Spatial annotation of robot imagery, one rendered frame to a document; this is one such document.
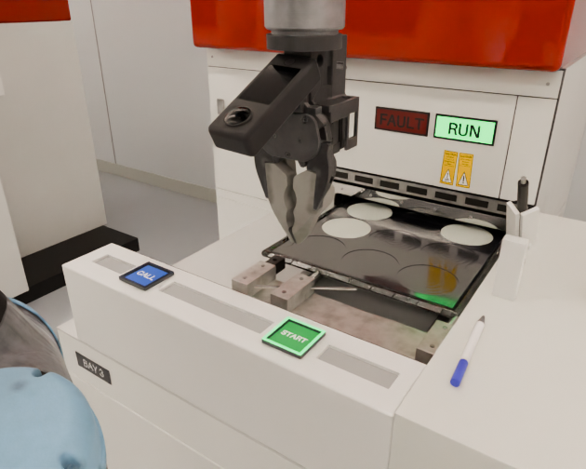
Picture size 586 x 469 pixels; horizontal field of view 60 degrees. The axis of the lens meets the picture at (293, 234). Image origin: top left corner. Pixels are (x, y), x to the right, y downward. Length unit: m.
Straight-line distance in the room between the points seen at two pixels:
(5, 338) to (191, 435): 0.42
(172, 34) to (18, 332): 3.26
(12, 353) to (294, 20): 0.35
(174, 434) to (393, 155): 0.69
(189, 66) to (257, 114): 3.12
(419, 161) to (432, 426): 0.68
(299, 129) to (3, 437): 0.33
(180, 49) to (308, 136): 3.12
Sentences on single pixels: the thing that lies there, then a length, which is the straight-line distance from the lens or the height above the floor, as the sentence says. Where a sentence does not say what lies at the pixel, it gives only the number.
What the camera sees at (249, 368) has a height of 0.93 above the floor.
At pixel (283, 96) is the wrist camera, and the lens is 0.45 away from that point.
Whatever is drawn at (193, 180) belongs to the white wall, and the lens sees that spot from 3.76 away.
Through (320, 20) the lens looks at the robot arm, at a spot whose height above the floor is 1.31.
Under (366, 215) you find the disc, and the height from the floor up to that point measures 0.90.
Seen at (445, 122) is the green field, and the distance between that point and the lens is 1.06.
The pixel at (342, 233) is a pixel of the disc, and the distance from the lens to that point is 1.03.
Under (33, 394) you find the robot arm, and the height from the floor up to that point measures 1.11.
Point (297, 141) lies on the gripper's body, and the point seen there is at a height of 1.21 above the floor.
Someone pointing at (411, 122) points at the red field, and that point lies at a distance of 1.08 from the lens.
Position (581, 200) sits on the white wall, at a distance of 2.61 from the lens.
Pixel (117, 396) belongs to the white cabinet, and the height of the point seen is 0.74.
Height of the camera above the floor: 1.33
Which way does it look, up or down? 25 degrees down
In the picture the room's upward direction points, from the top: straight up
